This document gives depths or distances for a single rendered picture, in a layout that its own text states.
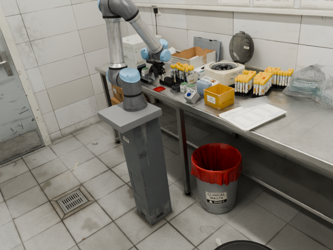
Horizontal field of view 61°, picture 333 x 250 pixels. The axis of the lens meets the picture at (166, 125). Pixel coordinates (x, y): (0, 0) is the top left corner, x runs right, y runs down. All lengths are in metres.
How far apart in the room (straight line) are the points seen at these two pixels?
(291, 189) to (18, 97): 2.66
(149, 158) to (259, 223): 0.92
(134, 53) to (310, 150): 1.41
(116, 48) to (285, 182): 1.43
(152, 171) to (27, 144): 1.88
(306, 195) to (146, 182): 1.04
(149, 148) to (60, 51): 1.88
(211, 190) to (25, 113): 2.15
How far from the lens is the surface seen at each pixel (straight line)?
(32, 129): 3.44
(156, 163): 1.93
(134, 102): 1.70
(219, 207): 2.19
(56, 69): 3.40
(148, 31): 1.72
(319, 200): 2.09
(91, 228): 2.35
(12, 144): 3.45
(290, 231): 2.23
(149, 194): 2.03
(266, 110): 1.69
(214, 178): 1.97
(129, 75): 1.66
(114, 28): 1.74
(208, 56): 2.32
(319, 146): 1.46
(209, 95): 1.74
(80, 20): 3.44
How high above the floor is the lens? 1.66
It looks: 29 degrees down
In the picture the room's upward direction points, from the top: 7 degrees counter-clockwise
